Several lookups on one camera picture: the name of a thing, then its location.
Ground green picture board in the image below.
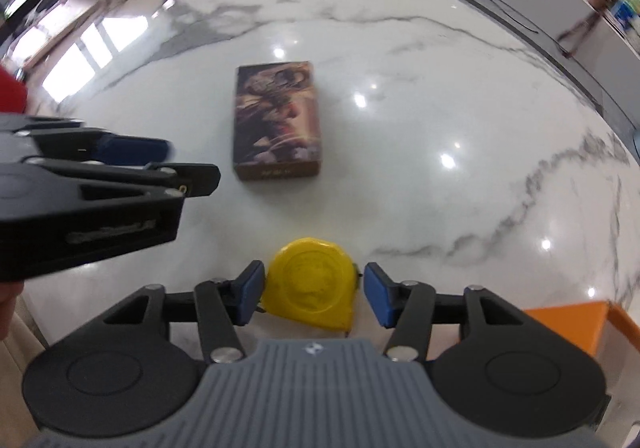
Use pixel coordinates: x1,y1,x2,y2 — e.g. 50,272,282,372
615,0,640,30

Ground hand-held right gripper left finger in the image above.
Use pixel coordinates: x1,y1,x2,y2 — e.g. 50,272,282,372
101,260,267,365

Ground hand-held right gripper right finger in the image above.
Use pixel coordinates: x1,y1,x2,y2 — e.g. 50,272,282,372
364,262,530,364

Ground person's left hand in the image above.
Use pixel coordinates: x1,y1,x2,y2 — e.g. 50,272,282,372
0,278,26,343

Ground orange cardboard box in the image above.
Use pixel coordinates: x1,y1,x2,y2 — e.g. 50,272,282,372
522,301,640,360

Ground red cloth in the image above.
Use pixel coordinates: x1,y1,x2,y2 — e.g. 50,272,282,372
0,66,30,115

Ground picture-printed card box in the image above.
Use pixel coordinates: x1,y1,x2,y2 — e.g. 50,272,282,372
233,61,321,181

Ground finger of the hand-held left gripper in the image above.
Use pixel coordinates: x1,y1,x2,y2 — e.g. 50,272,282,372
0,114,173,165
25,158,222,203

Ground yellow tape measure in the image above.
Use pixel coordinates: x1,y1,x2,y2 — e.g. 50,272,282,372
264,237,362,333

